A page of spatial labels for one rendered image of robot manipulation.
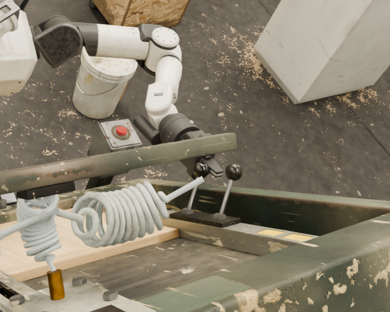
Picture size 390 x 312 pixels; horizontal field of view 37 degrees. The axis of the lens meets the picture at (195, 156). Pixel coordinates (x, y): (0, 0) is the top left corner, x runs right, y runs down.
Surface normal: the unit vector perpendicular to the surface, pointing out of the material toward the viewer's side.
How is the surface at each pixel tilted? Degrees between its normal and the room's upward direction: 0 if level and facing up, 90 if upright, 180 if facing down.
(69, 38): 60
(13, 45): 23
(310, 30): 90
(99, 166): 39
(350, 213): 90
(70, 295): 51
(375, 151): 0
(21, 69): 68
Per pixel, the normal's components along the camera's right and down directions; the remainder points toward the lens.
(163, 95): -0.17, -0.67
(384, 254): 0.57, 0.01
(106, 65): 0.36, -0.61
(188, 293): -0.12, -0.99
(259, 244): -0.81, 0.15
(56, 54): 0.32, 0.36
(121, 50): 0.22, 0.77
